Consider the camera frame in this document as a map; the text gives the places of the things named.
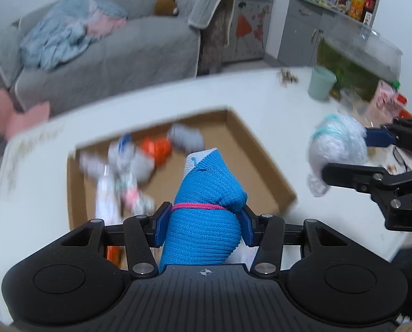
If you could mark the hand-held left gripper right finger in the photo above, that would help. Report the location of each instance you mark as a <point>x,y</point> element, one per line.
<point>247,230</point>

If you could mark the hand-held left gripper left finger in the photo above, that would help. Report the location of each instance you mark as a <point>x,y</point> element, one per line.
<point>161,224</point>

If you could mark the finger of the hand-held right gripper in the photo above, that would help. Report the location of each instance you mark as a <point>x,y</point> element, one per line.
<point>344,174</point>
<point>377,137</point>

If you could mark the clear plastic socks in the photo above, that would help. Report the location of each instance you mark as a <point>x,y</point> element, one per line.
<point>337,141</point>

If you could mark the blue knitted sock bundle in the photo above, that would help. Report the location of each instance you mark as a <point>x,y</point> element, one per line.
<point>200,221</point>

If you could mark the shallow cardboard box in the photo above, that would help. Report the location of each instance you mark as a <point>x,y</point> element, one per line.
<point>258,176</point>

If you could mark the pink snack packet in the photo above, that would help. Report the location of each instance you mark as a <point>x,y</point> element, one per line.
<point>384,100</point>

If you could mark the white grey sock bundle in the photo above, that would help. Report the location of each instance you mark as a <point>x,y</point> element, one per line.
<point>133,160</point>

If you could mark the orange sock bundle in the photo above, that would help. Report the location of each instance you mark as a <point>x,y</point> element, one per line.
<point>157,150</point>

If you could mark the pale green cup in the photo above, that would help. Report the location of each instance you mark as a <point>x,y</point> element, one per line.
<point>322,84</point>

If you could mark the glass fish tank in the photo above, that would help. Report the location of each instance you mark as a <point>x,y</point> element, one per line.
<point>361,55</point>

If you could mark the pile of seed shells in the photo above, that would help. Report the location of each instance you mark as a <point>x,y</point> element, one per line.
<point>287,77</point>

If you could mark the dark sauce bottle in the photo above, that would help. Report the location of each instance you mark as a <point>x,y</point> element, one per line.
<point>369,8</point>

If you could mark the grey cabinet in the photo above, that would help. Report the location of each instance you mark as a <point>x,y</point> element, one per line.
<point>299,31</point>

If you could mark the orange drink bottle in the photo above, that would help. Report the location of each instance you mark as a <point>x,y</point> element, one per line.
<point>356,5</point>

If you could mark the grey sofa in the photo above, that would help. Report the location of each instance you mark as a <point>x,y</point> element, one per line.
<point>130,58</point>

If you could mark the fridge with cartoon stickers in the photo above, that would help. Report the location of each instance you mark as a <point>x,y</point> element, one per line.
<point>249,17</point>

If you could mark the pink crumpled cloth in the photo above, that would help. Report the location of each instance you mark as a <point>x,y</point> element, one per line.
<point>104,27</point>

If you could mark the light blue crumpled cloth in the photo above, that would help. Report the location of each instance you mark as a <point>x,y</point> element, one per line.
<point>60,34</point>

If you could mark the brown plush toy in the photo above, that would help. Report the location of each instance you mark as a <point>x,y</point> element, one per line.
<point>164,7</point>

